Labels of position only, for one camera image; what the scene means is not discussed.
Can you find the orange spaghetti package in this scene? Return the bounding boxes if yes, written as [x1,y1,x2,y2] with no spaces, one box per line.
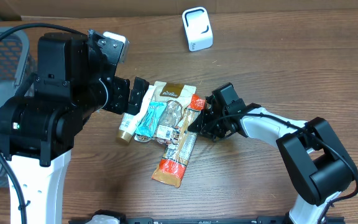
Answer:
[152,94,205,188]

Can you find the white barcode scanner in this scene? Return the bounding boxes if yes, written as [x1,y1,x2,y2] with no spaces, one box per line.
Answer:
[181,7,213,52]

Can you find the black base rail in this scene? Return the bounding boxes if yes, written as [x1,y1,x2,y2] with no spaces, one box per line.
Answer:
[68,209,345,224]

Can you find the beige brown snack pouch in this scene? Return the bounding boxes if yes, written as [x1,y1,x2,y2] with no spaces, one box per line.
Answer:
[135,81,196,145]

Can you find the white tube gold cap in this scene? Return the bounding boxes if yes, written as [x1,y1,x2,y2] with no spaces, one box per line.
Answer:
[116,85,156,144]

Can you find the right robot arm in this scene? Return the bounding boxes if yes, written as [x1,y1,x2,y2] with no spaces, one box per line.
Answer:
[188,83,358,223]

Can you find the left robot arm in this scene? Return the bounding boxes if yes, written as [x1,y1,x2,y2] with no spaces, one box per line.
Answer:
[0,30,149,223]

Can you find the teal snack packet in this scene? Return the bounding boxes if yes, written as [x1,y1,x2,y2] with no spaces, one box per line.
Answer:
[135,101,167,138]

